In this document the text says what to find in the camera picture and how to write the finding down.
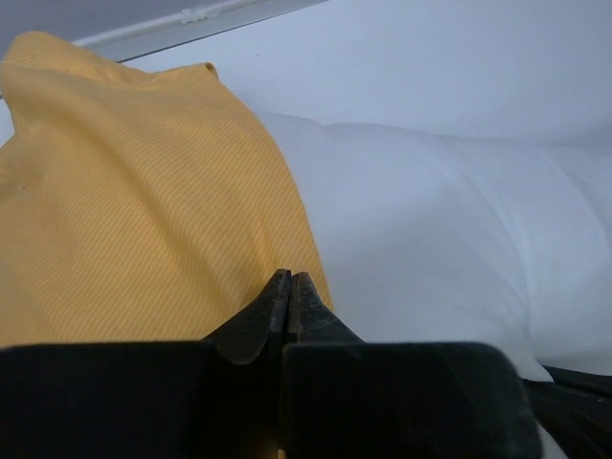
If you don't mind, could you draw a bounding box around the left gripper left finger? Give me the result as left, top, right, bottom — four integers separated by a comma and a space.
204, 269, 292, 365

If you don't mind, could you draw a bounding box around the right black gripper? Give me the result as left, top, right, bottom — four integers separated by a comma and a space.
524, 366, 611, 458

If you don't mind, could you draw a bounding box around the aluminium frame rail back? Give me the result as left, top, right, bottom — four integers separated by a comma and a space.
74, 0, 319, 62

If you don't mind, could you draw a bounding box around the white pillow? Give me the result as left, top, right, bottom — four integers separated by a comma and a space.
261, 114, 611, 383

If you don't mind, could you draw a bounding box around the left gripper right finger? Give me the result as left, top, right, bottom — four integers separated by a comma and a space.
285, 273, 363, 343

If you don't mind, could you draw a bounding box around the yellow blue pillowcase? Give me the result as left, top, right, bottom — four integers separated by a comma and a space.
1, 33, 330, 346

